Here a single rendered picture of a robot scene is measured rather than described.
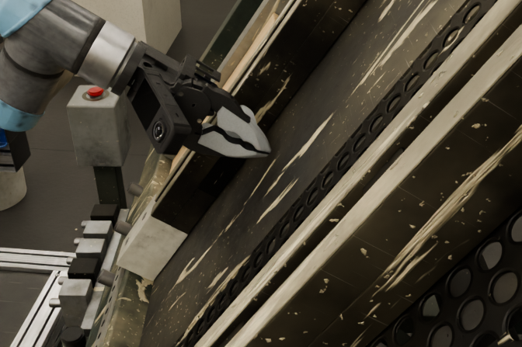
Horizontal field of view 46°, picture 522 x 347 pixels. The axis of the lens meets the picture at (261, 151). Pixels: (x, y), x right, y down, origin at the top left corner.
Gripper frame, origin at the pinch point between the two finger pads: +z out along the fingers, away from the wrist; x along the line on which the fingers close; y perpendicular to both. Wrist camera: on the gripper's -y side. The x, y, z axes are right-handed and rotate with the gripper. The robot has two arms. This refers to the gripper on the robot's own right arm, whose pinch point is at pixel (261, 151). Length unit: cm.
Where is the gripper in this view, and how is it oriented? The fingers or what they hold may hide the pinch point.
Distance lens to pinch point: 78.4
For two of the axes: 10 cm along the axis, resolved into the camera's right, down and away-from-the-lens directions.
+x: -5.4, 7.1, 4.5
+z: 8.4, 4.7, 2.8
